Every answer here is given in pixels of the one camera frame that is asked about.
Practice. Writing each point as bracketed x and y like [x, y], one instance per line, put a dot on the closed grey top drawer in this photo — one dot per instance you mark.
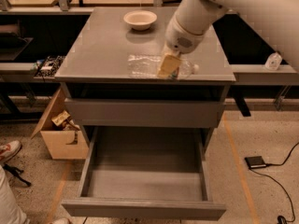
[145, 113]

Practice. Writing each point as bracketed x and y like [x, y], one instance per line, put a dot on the grey drawer cabinet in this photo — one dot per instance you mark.
[96, 66]

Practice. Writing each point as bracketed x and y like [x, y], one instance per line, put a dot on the white red sneaker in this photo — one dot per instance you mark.
[9, 150]

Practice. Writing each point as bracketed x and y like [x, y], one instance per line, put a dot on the clear hand sanitizer bottle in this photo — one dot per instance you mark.
[273, 61]

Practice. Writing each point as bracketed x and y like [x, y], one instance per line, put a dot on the grey metal shelf rail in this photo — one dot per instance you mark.
[22, 73]

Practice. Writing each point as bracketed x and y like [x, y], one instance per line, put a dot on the open grey middle drawer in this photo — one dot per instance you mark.
[145, 173]

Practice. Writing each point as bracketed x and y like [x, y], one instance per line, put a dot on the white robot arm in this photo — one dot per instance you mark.
[275, 21]

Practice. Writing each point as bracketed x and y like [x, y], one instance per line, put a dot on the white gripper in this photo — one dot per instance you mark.
[182, 38]

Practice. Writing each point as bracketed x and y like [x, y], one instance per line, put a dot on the clear plastic water bottle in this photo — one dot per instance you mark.
[146, 66]

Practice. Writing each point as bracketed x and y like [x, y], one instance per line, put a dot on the black foot pedal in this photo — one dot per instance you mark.
[255, 162]

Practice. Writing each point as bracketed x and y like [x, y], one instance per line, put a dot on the cardboard box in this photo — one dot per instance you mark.
[61, 143]

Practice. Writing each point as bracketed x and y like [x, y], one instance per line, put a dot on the white ceramic bowl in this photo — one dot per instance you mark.
[140, 20]

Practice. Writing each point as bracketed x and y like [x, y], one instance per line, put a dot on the black patterned notebook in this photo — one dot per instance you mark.
[48, 66]

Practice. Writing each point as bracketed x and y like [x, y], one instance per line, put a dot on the white trouser leg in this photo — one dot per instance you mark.
[10, 212]

